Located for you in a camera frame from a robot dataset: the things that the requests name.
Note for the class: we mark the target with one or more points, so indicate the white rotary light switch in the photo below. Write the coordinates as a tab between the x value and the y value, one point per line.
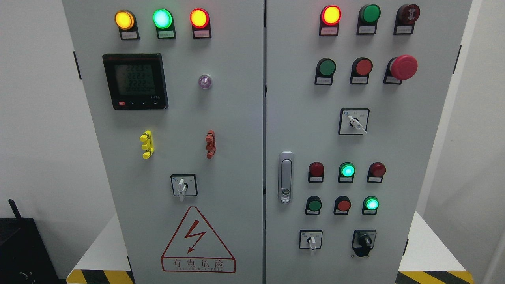
184	185

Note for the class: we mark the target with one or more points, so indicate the yellow indicator light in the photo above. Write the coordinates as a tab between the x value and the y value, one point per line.
127	25

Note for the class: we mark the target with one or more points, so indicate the red terminal clip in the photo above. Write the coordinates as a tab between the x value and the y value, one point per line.
211	144

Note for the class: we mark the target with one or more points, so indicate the dark red indicator left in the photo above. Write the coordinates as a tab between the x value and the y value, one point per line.
316	172

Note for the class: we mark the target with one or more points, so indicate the dark red indicator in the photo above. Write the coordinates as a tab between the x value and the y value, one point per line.
376	172
316	172

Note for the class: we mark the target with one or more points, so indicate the clear white indicator lamp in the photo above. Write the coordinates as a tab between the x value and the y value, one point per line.
205	81

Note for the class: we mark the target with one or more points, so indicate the green push button lower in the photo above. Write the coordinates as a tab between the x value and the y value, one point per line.
313	205

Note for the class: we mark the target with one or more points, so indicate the green push button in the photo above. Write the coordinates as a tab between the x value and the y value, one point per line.
367	19
313	205

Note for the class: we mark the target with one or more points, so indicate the left grey cabinet door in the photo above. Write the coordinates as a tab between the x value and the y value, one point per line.
230	185

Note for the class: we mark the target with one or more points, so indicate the grey cabinet door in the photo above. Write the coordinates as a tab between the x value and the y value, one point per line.
230	185
304	119

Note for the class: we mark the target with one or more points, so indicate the green lit indicator middle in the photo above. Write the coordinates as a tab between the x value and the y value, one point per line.
346	172

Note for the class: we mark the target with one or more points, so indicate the green push button second row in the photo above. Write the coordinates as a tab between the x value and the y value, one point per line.
325	70

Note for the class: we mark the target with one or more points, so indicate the yellow terminal clip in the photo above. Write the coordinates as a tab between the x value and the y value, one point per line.
147	144

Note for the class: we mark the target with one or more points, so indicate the red push button lower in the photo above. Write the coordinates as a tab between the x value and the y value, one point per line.
342	205

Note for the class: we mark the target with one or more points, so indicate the right grey cabinet door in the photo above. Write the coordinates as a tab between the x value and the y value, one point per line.
304	119

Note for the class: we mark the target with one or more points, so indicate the red electric hazard warning sticker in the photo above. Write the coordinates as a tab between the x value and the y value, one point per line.
195	247

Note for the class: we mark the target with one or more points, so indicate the dark red indicator right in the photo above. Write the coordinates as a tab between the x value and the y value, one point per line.
376	172

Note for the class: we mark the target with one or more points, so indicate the black digital power meter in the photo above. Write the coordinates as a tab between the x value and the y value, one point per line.
136	81

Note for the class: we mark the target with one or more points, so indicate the red push button second row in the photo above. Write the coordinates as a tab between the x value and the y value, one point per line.
360	71

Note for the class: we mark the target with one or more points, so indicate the green lit button lower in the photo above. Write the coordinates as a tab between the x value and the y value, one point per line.
370	205

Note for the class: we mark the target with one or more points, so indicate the red indicator light top left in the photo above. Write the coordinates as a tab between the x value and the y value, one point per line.
200	22

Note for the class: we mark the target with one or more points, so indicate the red lit indicator right door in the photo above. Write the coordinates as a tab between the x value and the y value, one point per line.
329	20

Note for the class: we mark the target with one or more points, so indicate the green indicator light top left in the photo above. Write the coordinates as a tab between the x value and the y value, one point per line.
164	23

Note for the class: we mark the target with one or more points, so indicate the red emergency stop button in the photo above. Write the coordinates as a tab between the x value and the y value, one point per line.
400	68

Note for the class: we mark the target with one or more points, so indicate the green push button top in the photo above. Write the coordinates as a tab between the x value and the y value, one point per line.
367	19

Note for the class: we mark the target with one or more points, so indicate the dark red buzzer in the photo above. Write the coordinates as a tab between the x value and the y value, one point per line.
406	17

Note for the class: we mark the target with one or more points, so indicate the white platform with hazard stripes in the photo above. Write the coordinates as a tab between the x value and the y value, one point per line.
426	259

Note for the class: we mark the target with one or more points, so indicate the black box with antenna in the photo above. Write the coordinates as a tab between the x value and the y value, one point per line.
23	256

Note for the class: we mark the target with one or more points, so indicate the silver door handle lock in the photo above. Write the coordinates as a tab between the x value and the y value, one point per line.
285	171

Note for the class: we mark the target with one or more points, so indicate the white selector switch right upper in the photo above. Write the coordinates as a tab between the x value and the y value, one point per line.
353	121

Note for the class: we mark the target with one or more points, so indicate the white selector switch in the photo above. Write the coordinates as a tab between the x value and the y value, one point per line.
353	121
310	239

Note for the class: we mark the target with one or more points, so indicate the white selector switch lower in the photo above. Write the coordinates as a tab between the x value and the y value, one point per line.
310	239

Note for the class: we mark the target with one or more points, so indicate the black key selector switch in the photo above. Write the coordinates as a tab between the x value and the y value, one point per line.
363	242

